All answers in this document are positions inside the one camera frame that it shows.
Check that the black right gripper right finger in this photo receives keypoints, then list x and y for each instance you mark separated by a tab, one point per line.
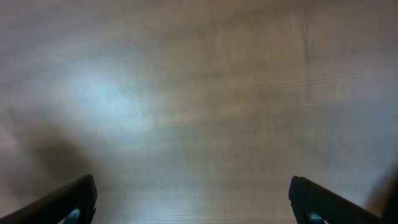
311	203

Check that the black garment right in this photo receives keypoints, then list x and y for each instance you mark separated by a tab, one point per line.
383	198

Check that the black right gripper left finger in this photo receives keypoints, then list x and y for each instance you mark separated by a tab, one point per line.
72	203

